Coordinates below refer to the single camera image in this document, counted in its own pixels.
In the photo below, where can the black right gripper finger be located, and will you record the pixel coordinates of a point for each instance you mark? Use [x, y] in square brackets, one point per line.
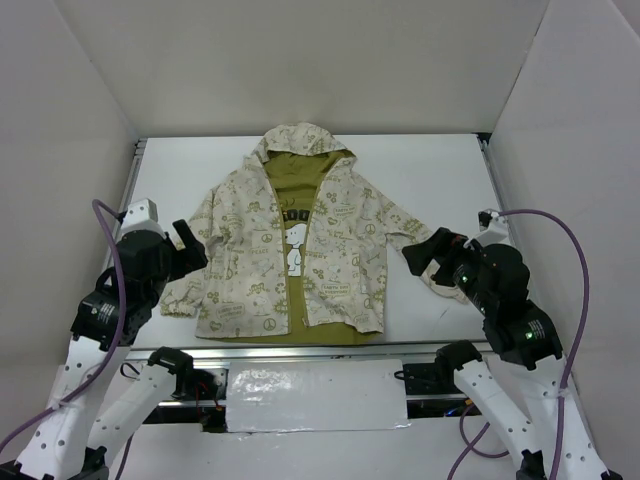
[437, 267]
[439, 248]

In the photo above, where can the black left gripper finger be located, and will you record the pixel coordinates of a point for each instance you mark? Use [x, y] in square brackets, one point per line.
[185, 245]
[190, 259]

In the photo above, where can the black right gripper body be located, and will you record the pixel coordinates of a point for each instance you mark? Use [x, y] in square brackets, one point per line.
[447, 259]

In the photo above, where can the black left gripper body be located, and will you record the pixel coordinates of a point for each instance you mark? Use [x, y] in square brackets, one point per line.
[176, 255]

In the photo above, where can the cream printed hooded jacket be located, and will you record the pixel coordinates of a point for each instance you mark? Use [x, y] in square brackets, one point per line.
[187, 297]

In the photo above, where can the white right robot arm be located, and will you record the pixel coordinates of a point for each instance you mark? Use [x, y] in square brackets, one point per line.
[548, 438]

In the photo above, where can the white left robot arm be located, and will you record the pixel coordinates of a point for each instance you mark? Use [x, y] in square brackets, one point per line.
[74, 437]

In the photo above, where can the olive green Snoopy t-shirt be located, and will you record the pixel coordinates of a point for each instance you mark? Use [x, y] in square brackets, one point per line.
[306, 253]

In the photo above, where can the white foil-edged panel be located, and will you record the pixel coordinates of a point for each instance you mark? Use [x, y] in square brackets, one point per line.
[322, 396]

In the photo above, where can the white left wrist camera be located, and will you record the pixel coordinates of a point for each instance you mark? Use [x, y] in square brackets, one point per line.
[141, 215]

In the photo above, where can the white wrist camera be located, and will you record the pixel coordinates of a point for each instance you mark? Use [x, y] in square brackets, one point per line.
[493, 228]
[141, 215]

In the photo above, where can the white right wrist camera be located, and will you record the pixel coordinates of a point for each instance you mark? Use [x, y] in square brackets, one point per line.
[493, 228]

